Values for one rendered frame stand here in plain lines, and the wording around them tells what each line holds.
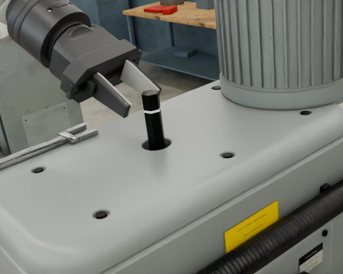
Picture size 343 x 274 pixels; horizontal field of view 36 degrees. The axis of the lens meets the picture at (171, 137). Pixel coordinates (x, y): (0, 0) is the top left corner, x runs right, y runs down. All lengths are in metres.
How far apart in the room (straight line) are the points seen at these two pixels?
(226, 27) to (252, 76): 0.08
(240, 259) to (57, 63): 0.32
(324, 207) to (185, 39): 6.86
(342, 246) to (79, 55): 0.49
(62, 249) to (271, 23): 0.38
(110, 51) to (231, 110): 0.19
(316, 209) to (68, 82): 0.34
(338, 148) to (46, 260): 0.41
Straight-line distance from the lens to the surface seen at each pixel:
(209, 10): 6.47
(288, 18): 0.69
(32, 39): 0.69
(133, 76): 0.68
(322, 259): 0.81
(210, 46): 7.10
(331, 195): 0.69
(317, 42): 0.71
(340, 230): 0.84
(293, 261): 0.75
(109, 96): 0.63
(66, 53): 0.66
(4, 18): 0.75
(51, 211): 0.56
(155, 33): 8.01
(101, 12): 7.97
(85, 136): 0.70
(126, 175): 0.60
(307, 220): 0.66
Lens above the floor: 2.17
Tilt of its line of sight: 25 degrees down
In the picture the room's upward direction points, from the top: 7 degrees counter-clockwise
